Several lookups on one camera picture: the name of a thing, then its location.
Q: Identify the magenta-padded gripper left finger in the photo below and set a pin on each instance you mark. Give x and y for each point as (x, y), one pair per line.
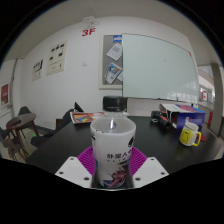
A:
(75, 170)

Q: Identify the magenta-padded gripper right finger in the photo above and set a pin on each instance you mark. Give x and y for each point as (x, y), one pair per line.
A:
(148, 170)

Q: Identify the white-labelled clear drink bottle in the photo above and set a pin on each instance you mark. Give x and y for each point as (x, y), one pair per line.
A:
(113, 146)

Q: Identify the black chair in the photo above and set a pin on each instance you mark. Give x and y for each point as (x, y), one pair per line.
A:
(50, 135)

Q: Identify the yellow and white mug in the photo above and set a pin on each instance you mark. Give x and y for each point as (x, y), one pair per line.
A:
(187, 136)

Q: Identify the colourful magazine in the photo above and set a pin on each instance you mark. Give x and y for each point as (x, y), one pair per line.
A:
(85, 117)

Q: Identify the black and red desk tool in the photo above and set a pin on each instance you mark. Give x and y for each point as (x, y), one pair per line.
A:
(159, 117)

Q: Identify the flat round red coaster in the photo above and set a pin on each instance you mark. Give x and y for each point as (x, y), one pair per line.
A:
(203, 137)

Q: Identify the blue cardboard box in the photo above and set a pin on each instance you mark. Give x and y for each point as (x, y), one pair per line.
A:
(190, 115)

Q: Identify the round wooden side table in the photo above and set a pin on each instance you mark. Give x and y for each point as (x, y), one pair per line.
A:
(20, 120)

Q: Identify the dark grey chair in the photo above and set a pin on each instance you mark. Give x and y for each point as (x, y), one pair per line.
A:
(24, 110)

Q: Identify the red fire extinguisher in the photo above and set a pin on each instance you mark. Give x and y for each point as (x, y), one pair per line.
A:
(210, 119)

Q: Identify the large whiteboard on stand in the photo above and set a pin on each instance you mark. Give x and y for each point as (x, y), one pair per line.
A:
(160, 66)

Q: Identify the grey bulletin board with papers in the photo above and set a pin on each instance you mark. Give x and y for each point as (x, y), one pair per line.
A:
(107, 66)

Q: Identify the red floor number sign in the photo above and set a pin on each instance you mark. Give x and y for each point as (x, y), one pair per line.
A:
(88, 32)

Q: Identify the white ceiling fixture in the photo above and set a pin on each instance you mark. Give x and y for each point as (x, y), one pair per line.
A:
(91, 21)

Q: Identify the red wall poster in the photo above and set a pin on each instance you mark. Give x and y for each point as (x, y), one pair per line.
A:
(4, 95)

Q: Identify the small white wall poster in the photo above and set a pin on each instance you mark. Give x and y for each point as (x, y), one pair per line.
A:
(37, 70)

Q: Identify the white wall switch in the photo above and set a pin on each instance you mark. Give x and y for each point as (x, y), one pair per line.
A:
(84, 63)

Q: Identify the large white wall poster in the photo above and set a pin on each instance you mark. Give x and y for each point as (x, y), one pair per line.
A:
(56, 58)

